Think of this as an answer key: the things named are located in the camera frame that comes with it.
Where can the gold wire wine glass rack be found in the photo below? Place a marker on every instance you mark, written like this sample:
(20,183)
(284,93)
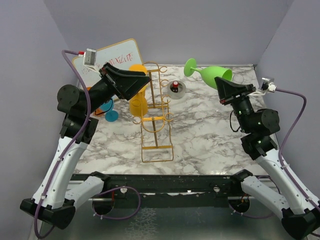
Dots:
(155,126)

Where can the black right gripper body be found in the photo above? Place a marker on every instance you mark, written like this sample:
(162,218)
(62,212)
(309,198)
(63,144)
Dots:
(234,98)

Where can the small bottle with red cap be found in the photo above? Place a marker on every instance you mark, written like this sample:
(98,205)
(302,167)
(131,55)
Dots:
(175,86)

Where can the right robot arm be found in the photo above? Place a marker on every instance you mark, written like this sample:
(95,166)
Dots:
(295,205)

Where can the clear champagne flute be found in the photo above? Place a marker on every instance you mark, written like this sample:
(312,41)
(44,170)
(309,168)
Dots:
(237,78)

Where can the black front rail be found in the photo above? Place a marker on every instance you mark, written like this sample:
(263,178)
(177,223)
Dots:
(171,191)

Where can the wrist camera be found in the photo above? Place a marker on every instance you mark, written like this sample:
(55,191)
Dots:
(89,59)
(268,86)

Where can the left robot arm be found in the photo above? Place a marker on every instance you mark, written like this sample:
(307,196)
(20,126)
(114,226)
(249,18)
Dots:
(52,203)

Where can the small whiteboard with yellow frame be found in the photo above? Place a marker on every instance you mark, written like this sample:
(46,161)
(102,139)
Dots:
(121,55)

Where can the green plastic wine glass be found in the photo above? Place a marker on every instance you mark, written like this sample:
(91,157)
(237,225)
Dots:
(208,74)

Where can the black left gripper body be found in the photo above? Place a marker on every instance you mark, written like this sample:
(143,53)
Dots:
(106,78)

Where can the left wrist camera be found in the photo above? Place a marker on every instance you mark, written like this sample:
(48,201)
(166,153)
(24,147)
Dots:
(89,59)

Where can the blue plastic wine glass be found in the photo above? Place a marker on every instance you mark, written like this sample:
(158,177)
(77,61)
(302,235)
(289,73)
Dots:
(109,113)

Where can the yellow plastic wine glass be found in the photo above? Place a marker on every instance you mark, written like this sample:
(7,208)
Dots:
(138,68)
(138,105)

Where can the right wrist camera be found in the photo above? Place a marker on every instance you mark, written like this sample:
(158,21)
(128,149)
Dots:
(268,86)

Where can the orange plastic wine glass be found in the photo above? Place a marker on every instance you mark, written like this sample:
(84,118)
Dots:
(96,111)

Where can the clear tape roll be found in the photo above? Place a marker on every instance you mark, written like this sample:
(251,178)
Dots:
(180,94)

